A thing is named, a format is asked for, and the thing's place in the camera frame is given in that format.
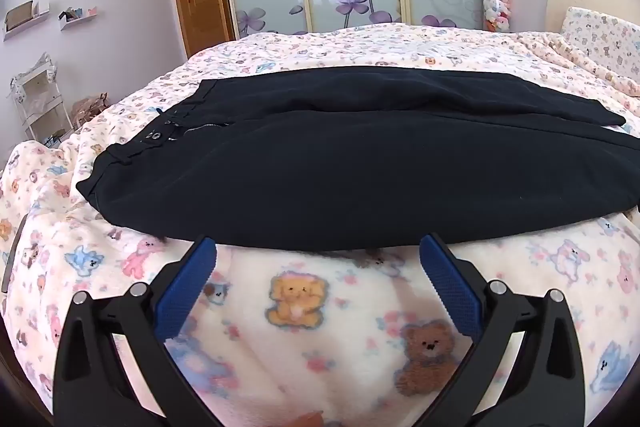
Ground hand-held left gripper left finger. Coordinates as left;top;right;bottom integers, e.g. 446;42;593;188
52;234;218;427

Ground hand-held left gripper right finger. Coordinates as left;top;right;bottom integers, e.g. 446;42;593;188
419;233;587;427

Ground black pants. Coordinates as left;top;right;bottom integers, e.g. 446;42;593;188
75;66;640;253

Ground teddy bear printed blanket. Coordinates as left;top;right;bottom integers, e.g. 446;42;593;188
0;19;640;427

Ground tan soft bundle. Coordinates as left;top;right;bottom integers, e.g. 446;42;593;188
70;92;112;128

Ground teddy bear printed pillow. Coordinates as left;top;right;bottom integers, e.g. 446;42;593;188
559;6;640;96

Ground white wire rack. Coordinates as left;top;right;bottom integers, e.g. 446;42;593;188
7;52;76;148

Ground wall shelf with small items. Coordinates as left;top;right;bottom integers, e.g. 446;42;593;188
57;4;101;32

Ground wall shelf with tan box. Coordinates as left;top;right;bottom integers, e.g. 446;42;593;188
2;0;51;42

